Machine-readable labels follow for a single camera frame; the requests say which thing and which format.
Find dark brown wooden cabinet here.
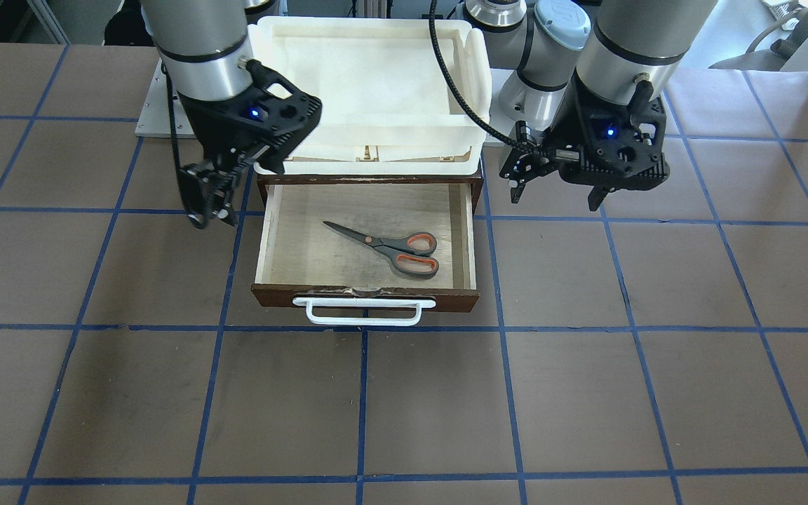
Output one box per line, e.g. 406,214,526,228
255,168,485,213

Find light wooden drawer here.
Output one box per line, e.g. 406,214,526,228
251,182,480,325

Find grey orange scissors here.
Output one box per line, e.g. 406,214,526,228
323,221,439,278

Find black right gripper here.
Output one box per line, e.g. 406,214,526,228
177,91,292,231

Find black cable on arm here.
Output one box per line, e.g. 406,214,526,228
428,0,542,156

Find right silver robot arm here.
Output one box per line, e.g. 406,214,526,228
142,1,321,228

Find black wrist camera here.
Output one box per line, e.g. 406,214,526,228
238,58,323,175

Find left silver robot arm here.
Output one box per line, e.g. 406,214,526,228
462,1,715,211

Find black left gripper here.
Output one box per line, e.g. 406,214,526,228
499,74,670,212

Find arm grey base plate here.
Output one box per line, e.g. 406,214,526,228
135,60,170,138

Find white plastic tray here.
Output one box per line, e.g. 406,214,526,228
249,17,485,176

